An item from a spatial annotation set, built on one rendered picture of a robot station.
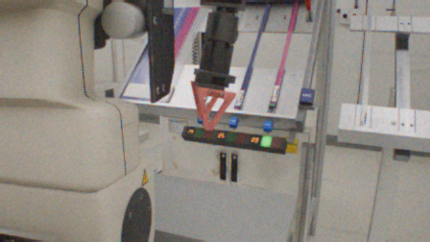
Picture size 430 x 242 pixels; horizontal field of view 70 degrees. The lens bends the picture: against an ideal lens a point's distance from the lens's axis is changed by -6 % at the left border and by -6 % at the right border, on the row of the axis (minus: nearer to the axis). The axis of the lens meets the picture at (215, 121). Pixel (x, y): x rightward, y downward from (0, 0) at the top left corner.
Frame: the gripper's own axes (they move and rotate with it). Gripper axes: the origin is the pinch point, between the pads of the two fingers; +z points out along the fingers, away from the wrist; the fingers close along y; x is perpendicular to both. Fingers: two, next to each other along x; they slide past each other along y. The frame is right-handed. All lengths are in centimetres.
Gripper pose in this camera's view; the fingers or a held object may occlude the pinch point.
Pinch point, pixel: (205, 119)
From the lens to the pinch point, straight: 62.3
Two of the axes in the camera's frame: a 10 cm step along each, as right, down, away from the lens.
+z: -1.7, 9.7, 1.7
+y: 1.5, 2.0, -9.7
